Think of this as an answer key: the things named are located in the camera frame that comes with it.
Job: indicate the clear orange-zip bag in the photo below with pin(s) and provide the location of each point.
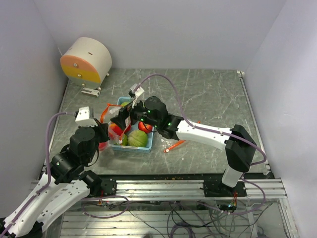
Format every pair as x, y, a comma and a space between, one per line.
119, 136

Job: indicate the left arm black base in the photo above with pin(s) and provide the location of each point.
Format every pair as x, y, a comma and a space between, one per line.
105, 187

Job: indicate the aluminium frame rail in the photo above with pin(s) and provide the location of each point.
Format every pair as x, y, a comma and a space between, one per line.
158, 190

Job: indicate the small green cabbage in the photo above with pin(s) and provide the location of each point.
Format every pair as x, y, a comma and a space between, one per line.
123, 141
125, 104

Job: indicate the light blue plastic basket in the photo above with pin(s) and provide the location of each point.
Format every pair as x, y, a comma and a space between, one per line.
143, 149

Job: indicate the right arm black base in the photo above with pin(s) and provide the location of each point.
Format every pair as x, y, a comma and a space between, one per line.
214, 188

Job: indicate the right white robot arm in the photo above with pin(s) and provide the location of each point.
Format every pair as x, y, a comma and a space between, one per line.
236, 142

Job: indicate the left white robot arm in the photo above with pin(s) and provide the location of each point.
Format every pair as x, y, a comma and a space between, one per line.
32, 217

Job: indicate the white corner bracket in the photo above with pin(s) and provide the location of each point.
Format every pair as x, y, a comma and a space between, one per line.
240, 74

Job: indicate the white slotted plastic block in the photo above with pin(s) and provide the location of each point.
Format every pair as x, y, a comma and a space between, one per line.
90, 92

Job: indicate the red tomato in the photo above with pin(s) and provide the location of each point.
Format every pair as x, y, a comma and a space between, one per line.
145, 127

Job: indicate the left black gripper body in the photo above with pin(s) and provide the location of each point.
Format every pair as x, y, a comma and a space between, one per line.
100, 135

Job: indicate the round cream drawer box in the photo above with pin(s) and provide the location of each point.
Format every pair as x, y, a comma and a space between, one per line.
87, 62

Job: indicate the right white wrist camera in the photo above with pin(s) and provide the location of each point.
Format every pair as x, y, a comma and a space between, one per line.
136, 91

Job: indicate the red yellow apple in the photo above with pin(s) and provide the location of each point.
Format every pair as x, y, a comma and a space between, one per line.
114, 129

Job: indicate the large green cabbage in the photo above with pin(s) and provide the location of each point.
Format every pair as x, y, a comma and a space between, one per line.
137, 138

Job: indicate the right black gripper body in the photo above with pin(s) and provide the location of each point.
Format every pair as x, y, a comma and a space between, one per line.
138, 113

